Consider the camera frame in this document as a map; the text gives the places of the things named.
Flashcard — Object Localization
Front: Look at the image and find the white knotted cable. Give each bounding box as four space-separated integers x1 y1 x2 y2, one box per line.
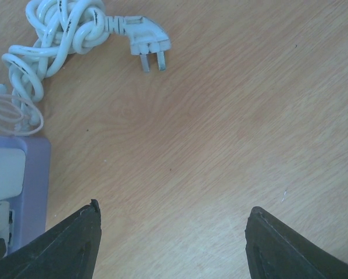
1 0 172 128

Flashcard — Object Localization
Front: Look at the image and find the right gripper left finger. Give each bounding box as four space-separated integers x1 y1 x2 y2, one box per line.
0 199 101 278

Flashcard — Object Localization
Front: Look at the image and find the purple power strip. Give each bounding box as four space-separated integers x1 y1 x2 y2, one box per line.
0 136 51 255

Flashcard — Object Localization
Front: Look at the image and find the small white charger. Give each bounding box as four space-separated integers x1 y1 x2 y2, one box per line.
0 148 26 201

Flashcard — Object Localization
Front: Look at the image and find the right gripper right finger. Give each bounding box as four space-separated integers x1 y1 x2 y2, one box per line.
245 206 348 279

